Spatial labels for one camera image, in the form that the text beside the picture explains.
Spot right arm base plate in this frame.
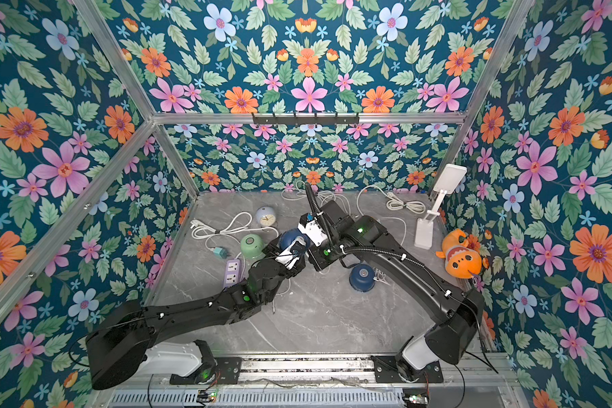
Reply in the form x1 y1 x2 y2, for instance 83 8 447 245
371 355 444 385

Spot white lamp cord bundle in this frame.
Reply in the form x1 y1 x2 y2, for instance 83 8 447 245
354 184 428 218

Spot blue meat grinder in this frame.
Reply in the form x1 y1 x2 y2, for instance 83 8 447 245
350 263 376 292
279 228 311 251

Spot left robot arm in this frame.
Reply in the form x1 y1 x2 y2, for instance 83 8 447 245
86 240 307 390

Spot purple power strip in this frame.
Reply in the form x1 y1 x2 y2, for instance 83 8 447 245
224 258 243 288

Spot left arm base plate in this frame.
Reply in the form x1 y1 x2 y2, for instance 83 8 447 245
169 357 242 386

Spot white cords at back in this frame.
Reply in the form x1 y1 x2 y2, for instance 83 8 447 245
279 179 355 220

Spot orange clownfish plush toy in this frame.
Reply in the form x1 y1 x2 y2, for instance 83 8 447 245
435 229 485 280

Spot white power cord left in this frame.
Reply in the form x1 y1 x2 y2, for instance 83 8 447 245
189 211 281 247

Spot green charger adapter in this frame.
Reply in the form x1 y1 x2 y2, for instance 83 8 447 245
212 246 229 259

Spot white folding desk lamp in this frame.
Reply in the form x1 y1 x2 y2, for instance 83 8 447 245
414 164 468 250

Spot white usb cable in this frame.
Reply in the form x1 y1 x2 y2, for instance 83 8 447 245
373 216 409 286

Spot green meat grinder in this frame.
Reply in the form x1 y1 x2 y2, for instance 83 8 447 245
241 234 265 262

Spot pale blue table clock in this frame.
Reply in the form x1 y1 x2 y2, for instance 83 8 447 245
255 206 277 227

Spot black hook rail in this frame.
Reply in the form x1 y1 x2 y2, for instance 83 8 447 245
252 113 360 126

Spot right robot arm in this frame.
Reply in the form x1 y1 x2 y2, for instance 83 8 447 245
299 185 485 382

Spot blue meat grinder front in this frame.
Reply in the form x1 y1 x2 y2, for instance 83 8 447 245
350 263 376 292

